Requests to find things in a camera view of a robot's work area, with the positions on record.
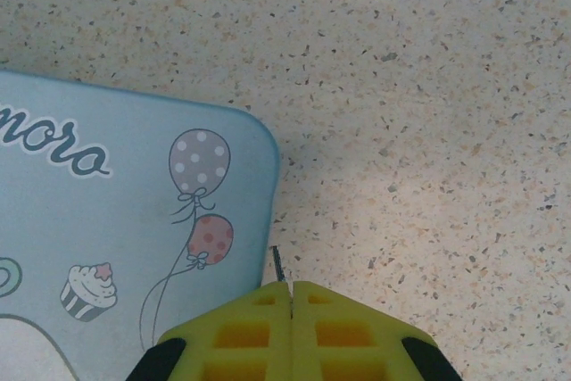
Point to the light blue printed tin box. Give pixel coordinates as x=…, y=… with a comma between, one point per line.
x=111, y=220

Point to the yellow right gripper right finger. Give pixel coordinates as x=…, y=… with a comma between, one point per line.
x=348, y=341

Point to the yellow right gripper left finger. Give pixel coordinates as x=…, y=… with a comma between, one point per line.
x=241, y=341

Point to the thin dark metal rod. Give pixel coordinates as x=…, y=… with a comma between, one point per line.
x=278, y=265

